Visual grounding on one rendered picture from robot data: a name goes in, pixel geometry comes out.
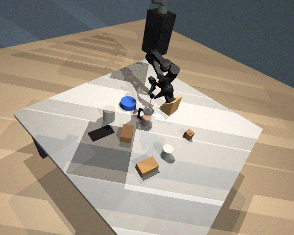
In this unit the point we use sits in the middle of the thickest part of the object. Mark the blue short cylinder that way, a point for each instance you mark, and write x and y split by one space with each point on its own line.
128 103

